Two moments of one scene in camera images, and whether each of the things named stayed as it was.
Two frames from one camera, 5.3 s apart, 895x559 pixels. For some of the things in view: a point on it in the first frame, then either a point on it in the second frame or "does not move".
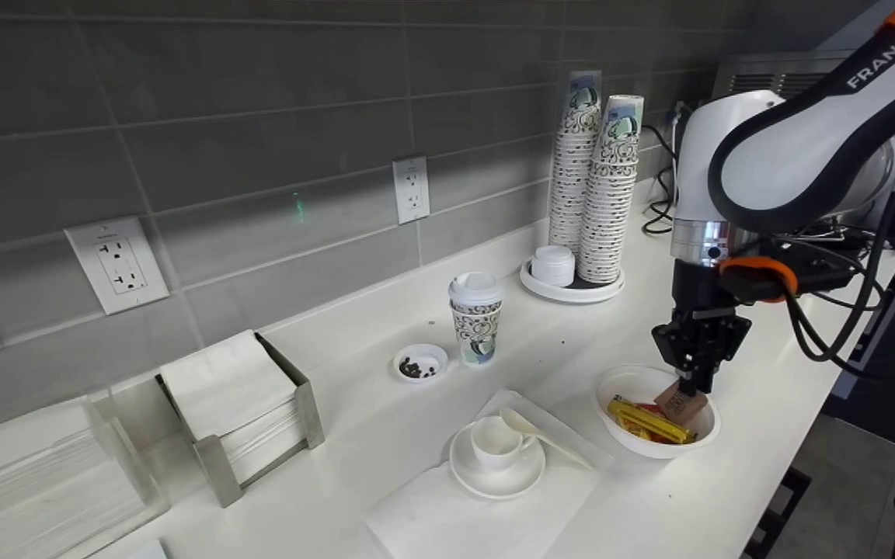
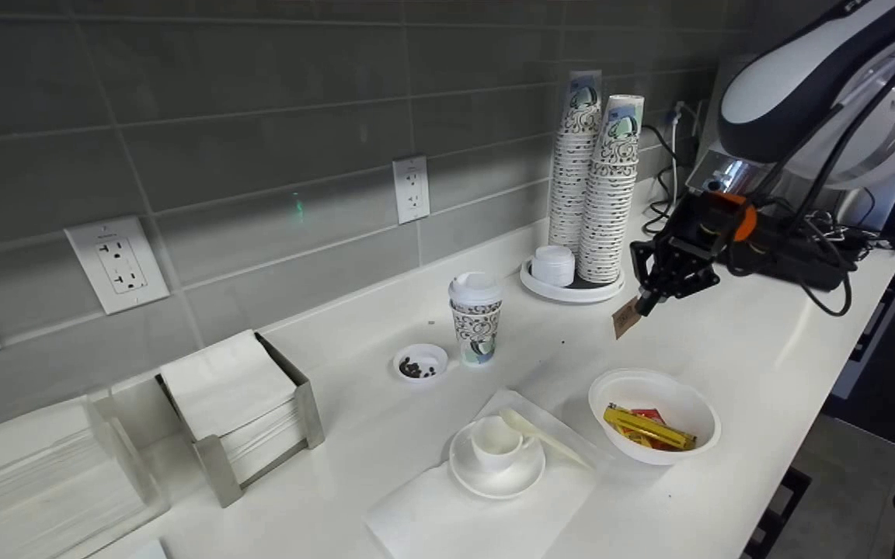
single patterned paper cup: [475, 300] does not move
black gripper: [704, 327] → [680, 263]
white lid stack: [550, 265] does not move
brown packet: [691, 412] → [626, 314]
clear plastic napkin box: [70, 480] does not move
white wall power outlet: [118, 263] does not move
